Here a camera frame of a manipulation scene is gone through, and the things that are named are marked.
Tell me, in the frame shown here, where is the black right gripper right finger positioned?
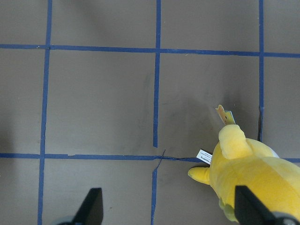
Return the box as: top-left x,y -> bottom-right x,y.
234,186 -> 275,225

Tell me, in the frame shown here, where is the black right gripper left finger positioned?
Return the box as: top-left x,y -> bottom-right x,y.
71,187 -> 104,225

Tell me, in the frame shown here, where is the yellow dinosaur plush toy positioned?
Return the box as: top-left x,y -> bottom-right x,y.
187,105 -> 300,222

